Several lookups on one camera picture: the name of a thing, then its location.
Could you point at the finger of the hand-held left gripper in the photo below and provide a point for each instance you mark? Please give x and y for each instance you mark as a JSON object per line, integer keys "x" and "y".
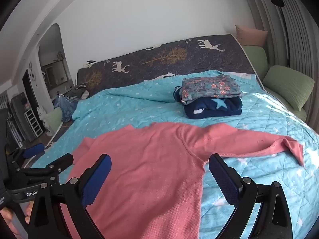
{"x": 56, "y": 163}
{"x": 33, "y": 150}

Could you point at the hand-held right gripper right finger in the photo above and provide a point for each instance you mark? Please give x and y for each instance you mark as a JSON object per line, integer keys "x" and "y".
{"x": 223, "y": 178}

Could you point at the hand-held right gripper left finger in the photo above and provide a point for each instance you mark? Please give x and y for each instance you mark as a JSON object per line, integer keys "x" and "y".
{"x": 97, "y": 176}

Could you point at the pink knit sweater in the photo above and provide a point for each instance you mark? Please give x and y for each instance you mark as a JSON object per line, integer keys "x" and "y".
{"x": 149, "y": 166}

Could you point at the person's left hand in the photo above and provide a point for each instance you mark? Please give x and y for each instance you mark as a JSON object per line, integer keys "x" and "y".
{"x": 6, "y": 216}

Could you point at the white shelf rack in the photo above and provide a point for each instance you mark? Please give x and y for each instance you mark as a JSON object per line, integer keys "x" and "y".
{"x": 33, "y": 123}

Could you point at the green pillow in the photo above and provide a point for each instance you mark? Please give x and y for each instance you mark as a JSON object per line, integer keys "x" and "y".
{"x": 289, "y": 86}
{"x": 54, "y": 119}
{"x": 255, "y": 58}

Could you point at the white animal figure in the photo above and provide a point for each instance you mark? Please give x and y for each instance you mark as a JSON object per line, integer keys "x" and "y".
{"x": 41, "y": 113}

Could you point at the blue denim garment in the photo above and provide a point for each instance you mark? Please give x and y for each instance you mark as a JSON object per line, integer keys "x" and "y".
{"x": 65, "y": 108}

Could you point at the folded navy star garment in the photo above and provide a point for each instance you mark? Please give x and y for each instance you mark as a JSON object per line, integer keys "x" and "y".
{"x": 214, "y": 109}

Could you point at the grey clothing pile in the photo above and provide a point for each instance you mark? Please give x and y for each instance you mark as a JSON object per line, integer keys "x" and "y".
{"x": 79, "y": 91}

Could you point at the teal star quilt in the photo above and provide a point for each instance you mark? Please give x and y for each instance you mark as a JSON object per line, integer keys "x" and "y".
{"x": 139, "y": 104}

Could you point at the folded floral garment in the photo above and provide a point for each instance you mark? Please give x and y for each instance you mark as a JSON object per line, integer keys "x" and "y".
{"x": 209, "y": 87}

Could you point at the dark deer print bedsheet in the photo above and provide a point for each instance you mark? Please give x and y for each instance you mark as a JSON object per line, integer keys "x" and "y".
{"x": 174, "y": 62}

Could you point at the grey pleated curtain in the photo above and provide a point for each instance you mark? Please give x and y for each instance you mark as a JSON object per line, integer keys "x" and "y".
{"x": 299, "y": 42}

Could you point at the black floor lamp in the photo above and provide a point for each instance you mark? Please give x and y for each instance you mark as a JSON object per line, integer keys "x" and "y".
{"x": 277, "y": 0}

